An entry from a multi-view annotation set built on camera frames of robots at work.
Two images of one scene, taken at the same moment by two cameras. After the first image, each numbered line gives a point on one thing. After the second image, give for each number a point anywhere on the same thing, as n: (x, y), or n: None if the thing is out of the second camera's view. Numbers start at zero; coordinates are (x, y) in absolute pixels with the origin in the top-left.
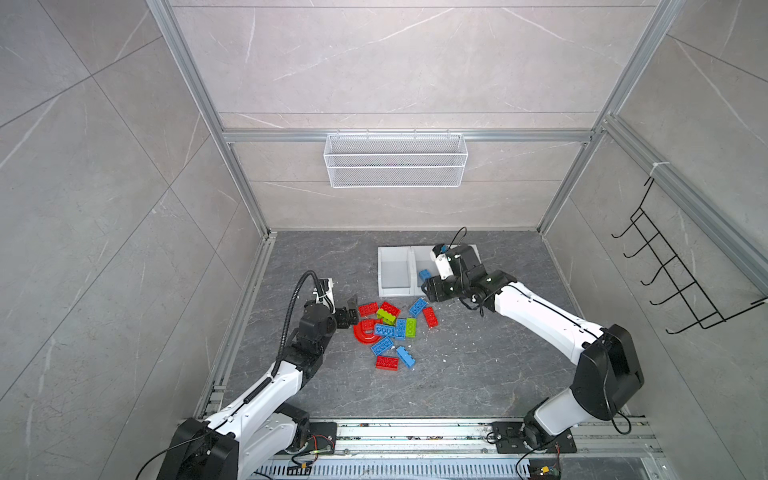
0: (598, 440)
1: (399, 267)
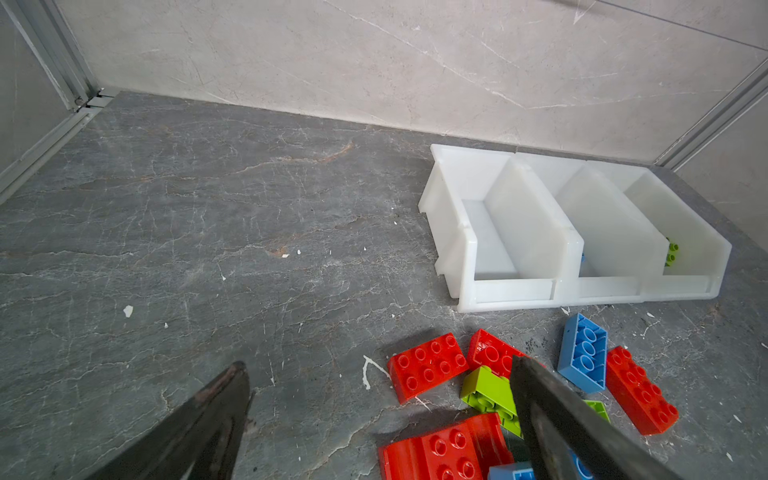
0: None
1: (517, 230)
